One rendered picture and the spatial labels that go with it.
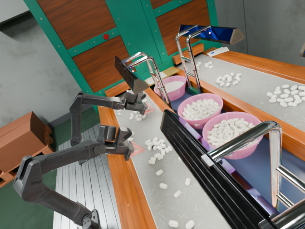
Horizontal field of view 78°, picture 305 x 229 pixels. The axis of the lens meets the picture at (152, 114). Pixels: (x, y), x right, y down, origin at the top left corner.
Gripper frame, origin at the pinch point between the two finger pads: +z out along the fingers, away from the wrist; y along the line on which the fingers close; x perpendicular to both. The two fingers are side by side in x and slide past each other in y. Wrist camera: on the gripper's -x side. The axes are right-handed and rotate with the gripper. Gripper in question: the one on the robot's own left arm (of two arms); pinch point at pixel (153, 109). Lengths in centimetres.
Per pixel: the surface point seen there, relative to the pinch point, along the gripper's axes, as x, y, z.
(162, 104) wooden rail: -4.9, -0.5, 5.1
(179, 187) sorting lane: 9, -61, -8
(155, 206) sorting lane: 16, -63, -17
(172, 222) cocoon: 12, -73, -15
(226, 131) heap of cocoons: -13, -48, 18
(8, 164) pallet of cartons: 164, 138, -114
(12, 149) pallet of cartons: 142, 142, -111
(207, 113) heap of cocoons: -13.5, -26.8, 21.5
